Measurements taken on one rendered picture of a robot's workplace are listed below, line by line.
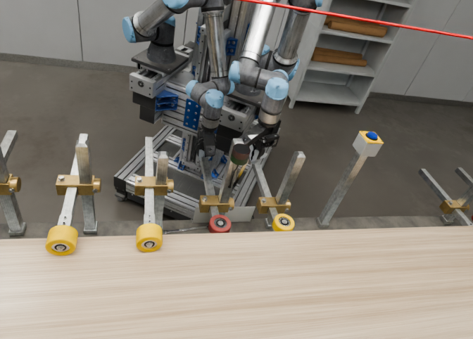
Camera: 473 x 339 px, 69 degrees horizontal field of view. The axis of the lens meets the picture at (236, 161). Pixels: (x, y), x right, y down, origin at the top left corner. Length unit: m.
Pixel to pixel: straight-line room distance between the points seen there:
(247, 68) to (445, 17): 3.85
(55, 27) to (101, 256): 3.02
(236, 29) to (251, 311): 1.35
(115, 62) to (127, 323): 3.21
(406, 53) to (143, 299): 4.32
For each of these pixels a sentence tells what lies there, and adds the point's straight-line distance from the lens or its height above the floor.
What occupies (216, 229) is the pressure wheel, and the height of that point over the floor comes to 0.91.
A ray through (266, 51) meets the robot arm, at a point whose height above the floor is 1.26.
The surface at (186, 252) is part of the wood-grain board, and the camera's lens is 1.16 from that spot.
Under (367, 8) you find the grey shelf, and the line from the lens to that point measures 4.28.
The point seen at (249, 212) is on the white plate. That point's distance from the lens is 1.51.
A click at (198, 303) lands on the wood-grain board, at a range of 1.08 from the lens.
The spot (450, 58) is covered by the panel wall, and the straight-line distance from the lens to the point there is 5.29.
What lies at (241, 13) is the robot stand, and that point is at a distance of 1.84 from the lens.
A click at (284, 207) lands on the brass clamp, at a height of 0.85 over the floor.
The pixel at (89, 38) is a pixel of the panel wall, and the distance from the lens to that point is 3.88.
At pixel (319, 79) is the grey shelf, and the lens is 4.42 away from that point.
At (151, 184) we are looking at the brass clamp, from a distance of 1.25.
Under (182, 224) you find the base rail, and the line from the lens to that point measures 1.48.
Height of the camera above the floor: 1.86
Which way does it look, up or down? 39 degrees down
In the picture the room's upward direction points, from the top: 15 degrees clockwise
